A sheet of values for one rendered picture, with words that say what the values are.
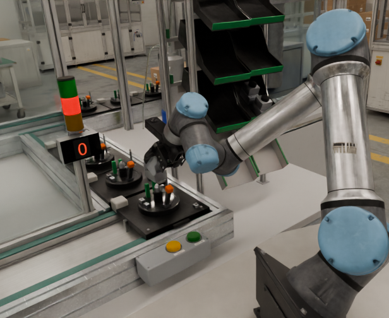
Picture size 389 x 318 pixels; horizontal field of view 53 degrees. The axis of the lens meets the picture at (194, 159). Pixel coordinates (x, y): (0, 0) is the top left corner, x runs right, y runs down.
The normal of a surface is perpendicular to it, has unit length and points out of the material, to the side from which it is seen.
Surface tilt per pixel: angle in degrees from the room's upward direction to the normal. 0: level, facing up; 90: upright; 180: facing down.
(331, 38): 46
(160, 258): 0
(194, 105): 42
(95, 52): 90
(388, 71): 90
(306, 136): 90
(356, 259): 60
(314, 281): 34
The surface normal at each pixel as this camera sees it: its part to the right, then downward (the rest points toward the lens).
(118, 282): 0.59, 0.29
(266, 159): 0.27, -0.41
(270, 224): -0.06, -0.92
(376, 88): -0.80, 0.29
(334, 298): 0.11, -0.12
